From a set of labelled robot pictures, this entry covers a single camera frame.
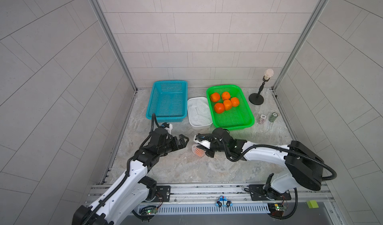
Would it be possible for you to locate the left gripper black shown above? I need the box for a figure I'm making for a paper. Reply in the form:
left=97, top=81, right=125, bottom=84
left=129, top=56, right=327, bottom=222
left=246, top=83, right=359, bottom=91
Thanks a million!
left=157, top=134, right=189, bottom=156

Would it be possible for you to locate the netted orange front corner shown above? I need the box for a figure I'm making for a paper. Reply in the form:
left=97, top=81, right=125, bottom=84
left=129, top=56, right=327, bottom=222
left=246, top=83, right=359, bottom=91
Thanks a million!
left=230, top=97, right=240, bottom=107

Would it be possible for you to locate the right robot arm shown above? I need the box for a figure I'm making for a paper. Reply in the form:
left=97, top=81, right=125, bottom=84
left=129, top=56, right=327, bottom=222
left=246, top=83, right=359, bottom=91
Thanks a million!
left=193, top=128, right=337, bottom=200

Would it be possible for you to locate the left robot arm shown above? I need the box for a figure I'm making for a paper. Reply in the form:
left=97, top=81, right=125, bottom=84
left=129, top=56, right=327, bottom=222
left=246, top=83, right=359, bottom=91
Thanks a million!
left=71, top=115, right=189, bottom=225

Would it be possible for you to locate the white plastic tub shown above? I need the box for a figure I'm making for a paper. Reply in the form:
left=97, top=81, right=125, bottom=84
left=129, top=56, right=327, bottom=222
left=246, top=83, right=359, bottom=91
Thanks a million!
left=187, top=97, right=213, bottom=130

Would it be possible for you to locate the green plastic basket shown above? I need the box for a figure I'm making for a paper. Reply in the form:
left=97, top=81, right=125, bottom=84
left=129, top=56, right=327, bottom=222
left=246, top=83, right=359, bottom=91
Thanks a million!
left=206, top=84, right=255, bottom=130

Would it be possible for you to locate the teal plastic basket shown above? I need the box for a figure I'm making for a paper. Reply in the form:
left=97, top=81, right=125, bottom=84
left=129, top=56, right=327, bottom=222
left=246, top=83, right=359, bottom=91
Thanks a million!
left=146, top=80, right=188, bottom=123

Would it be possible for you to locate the toy car sticker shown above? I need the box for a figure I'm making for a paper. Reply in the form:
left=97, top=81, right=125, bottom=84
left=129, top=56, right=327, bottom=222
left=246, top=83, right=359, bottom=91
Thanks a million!
left=215, top=196, right=232, bottom=208

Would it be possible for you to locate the black stand with bulb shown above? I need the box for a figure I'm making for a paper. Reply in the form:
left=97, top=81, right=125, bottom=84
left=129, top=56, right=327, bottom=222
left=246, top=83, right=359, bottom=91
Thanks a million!
left=249, top=69, right=274, bottom=105

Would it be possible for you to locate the left circuit board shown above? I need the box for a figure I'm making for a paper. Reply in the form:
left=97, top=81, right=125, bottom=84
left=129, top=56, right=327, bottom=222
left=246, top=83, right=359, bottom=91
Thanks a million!
left=139, top=205, right=158, bottom=216

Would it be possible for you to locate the circuit board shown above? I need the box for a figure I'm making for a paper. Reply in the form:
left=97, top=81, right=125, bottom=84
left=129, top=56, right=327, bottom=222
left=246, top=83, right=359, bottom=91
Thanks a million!
left=267, top=203, right=287, bottom=218
left=139, top=205, right=158, bottom=216

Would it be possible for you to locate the right circuit board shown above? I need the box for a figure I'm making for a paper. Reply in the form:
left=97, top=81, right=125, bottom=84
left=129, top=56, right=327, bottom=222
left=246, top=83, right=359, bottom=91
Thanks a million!
left=267, top=203, right=287, bottom=218

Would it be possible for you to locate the green sticky note block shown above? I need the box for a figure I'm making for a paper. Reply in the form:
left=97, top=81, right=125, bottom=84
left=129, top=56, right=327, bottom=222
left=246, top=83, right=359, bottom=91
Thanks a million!
left=307, top=200, right=319, bottom=209

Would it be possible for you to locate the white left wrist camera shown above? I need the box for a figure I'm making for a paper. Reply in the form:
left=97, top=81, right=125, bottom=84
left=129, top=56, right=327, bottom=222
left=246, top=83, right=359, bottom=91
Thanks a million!
left=161, top=122, right=173, bottom=134

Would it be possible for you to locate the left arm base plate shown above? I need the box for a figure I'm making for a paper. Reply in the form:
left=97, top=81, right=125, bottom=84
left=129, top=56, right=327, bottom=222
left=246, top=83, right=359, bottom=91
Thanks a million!
left=145, top=186, right=171, bottom=203

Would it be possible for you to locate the aluminium front rail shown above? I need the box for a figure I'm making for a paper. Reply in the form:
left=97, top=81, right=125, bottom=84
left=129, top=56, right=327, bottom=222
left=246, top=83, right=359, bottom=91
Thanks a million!
left=85, top=181, right=333, bottom=208

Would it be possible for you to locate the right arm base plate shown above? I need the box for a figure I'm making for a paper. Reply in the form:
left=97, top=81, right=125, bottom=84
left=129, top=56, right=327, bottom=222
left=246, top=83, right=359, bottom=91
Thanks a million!
left=243, top=184, right=292, bottom=201

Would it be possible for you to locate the aluminium corner post right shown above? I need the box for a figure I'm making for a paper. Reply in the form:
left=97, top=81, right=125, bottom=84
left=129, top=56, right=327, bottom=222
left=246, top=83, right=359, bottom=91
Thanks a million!
left=272, top=0, right=329, bottom=91

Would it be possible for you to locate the aluminium corner post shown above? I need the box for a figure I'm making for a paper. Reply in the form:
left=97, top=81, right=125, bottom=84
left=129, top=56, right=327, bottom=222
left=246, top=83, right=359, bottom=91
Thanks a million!
left=89, top=0, right=138, bottom=92
left=272, top=0, right=329, bottom=91

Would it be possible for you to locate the aluminium corner post left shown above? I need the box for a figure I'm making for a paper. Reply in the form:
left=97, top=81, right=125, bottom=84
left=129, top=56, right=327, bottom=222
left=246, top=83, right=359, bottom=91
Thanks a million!
left=89, top=0, right=138, bottom=92

